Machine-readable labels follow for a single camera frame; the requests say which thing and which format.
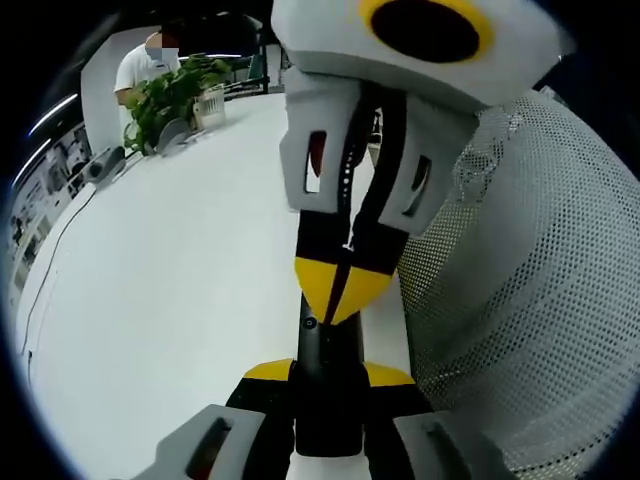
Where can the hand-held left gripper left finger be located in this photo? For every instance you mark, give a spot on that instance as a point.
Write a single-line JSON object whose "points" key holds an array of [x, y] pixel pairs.
{"points": [[220, 440]]}

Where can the glass jar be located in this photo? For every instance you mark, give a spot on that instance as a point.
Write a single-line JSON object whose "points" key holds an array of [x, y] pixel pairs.
{"points": [[210, 109]]}

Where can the white mesh laundry basket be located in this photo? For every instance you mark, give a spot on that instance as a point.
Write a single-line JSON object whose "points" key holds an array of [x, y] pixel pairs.
{"points": [[525, 310]]}

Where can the black remote control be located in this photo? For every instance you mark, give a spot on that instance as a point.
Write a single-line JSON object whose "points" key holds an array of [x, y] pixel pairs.
{"points": [[327, 380]]}

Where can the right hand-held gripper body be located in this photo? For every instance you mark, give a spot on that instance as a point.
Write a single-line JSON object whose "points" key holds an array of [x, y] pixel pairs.
{"points": [[350, 45]]}

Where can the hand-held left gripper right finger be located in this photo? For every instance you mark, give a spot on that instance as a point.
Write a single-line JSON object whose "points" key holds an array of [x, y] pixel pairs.
{"points": [[410, 435]]}

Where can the green potted plant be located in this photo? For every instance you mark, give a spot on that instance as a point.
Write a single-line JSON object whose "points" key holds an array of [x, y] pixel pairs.
{"points": [[165, 95]]}

